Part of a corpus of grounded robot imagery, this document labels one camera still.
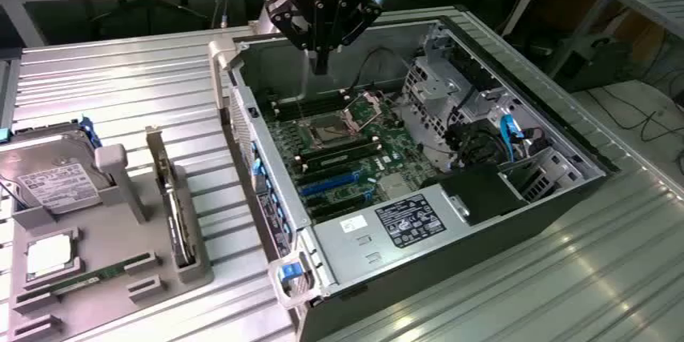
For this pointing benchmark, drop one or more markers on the graphics card with metal bracket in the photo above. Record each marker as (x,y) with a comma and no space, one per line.
(173,198)

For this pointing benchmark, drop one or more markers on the metal socket cover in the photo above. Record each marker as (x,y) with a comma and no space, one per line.
(374,98)

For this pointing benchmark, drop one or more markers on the black RAM slot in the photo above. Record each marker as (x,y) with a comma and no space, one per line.
(310,109)
(305,98)

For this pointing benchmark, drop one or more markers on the metal disk bay cage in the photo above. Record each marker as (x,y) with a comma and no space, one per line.
(427,89)

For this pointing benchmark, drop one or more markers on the black office chair base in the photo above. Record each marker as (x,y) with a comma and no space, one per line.
(155,7)

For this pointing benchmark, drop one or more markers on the CPU socket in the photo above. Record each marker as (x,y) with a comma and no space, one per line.
(329,131)

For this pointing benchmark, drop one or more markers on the green motherboard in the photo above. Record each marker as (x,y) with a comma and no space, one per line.
(395,146)

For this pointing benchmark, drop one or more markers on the RAM stick with white label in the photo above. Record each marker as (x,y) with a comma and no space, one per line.
(337,159)

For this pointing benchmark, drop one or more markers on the blue expansion slot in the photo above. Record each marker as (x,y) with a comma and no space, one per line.
(329,183)

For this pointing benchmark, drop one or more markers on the silver chipset heatsink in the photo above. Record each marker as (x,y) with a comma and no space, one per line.
(397,186)

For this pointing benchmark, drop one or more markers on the black box under table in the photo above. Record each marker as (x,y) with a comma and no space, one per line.
(599,61)

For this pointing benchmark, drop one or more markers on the black expansion slot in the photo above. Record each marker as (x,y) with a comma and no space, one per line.
(342,205)

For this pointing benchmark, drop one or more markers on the black plastic shroud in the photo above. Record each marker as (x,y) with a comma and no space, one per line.
(475,194)

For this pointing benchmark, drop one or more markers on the metal slat side table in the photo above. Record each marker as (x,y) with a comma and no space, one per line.
(653,1)

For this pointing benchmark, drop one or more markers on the white round table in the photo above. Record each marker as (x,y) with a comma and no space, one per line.
(615,146)

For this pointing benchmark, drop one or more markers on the grey power supply unit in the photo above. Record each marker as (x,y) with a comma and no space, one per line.
(353,250)

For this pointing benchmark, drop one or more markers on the silver hard disk drive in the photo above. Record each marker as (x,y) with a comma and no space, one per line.
(54,182)

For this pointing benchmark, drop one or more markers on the blue case latch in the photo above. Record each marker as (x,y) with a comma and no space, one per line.
(291,272)

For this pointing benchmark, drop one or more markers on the open black PC case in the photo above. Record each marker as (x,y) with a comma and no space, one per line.
(427,278)

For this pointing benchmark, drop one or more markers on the grey parts rack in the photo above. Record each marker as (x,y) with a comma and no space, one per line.
(107,246)

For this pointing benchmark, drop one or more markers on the silver CPU chip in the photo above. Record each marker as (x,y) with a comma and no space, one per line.
(49,256)

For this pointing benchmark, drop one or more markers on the green loose RAM stick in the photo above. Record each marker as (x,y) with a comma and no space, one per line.
(86,279)

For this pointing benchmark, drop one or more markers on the blue disk carrier bracket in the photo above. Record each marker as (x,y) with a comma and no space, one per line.
(91,131)

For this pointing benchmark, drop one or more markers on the grey metal side frame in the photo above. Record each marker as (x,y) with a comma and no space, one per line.
(9,89)

